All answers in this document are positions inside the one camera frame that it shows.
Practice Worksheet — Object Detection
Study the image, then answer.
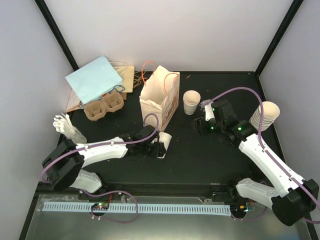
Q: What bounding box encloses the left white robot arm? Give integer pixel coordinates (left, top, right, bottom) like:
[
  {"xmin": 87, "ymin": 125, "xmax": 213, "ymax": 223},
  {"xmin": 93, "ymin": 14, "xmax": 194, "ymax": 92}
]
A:
[{"xmin": 42, "ymin": 125, "xmax": 172, "ymax": 200}]

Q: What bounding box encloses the stack of white cups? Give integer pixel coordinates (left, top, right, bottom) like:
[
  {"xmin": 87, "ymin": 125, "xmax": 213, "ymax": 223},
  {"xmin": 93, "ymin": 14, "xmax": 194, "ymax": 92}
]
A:
[{"xmin": 249, "ymin": 101, "xmax": 280, "ymax": 132}]

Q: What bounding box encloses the cream bear paper bag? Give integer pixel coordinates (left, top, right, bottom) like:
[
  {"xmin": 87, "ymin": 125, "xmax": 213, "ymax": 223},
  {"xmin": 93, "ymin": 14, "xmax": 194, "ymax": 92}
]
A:
[{"xmin": 139, "ymin": 65, "xmax": 180, "ymax": 132}]

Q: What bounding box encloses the cardboard cup carrier tray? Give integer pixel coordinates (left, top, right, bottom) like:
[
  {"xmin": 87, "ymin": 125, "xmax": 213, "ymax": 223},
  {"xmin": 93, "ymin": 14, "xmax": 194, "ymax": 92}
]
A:
[{"xmin": 84, "ymin": 92, "xmax": 124, "ymax": 121}]

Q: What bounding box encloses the brown kraft paper bag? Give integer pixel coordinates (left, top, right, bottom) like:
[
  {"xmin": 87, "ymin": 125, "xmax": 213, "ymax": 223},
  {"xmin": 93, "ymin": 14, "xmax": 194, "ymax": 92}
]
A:
[{"xmin": 65, "ymin": 65, "xmax": 135, "ymax": 113}]

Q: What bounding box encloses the light blue paper bag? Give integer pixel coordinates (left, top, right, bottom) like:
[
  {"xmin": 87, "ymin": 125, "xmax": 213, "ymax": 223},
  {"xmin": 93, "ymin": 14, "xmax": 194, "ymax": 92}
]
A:
[{"xmin": 65, "ymin": 55, "xmax": 122, "ymax": 104}]

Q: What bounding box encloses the light blue cable chain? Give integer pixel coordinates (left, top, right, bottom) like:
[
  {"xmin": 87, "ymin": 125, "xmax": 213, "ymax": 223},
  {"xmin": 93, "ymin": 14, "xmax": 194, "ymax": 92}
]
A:
[{"xmin": 42, "ymin": 201, "xmax": 233, "ymax": 218}]

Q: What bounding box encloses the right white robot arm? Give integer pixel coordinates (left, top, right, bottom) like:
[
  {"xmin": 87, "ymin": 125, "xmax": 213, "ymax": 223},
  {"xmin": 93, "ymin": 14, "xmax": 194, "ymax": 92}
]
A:
[{"xmin": 194, "ymin": 99, "xmax": 320, "ymax": 226}]

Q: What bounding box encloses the white plastic cutlery bunch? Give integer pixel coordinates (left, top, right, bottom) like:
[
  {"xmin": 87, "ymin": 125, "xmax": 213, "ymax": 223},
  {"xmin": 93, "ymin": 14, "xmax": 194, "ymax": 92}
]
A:
[{"xmin": 52, "ymin": 113, "xmax": 87, "ymax": 144}]

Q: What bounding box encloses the white paper coffee cup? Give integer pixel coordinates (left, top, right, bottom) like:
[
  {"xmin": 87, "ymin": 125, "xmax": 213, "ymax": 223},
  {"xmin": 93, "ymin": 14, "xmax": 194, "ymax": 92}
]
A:
[{"xmin": 159, "ymin": 132, "xmax": 172, "ymax": 153}]

